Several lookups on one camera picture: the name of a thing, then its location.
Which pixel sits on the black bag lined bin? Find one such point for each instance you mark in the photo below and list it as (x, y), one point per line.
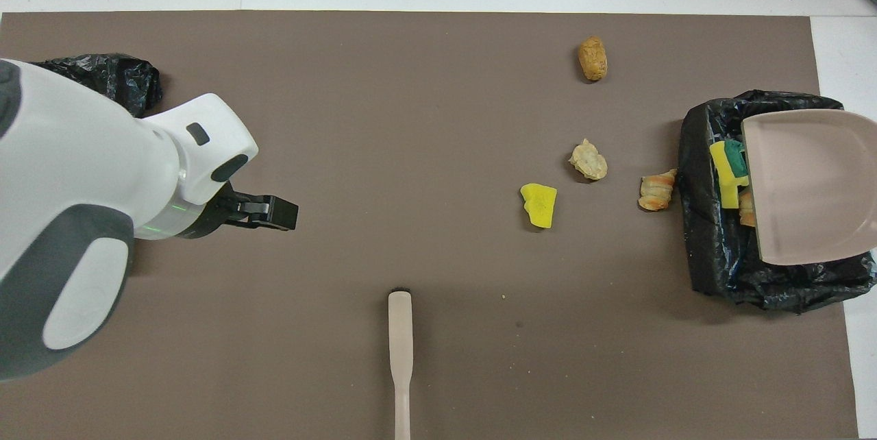
(706, 255)
(123, 77)

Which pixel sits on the brown bread roll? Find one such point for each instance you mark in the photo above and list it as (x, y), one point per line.
(593, 58)

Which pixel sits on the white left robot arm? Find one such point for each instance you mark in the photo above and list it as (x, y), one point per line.
(68, 152)

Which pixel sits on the brown table mat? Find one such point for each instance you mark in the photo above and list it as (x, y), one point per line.
(411, 371)

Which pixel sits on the large yellow sponge piece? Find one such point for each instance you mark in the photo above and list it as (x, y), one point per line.
(730, 194)

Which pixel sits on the golden croissant chunk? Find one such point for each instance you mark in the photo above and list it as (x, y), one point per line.
(747, 210)

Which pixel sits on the pale bread lump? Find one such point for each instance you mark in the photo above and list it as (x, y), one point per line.
(588, 159)

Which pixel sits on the beige hand brush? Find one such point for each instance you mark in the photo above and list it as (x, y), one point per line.
(400, 337)

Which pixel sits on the beige plastic dustpan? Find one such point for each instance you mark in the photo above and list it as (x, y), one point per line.
(808, 186)

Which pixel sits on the pale striped croissant piece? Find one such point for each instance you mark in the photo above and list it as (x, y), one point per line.
(658, 192)

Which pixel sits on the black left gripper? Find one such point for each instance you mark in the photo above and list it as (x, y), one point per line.
(216, 214)

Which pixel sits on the yellow sponge wedge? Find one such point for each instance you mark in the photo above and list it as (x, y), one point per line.
(539, 205)

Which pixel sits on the small yellow green sponge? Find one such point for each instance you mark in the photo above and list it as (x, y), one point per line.
(736, 160)

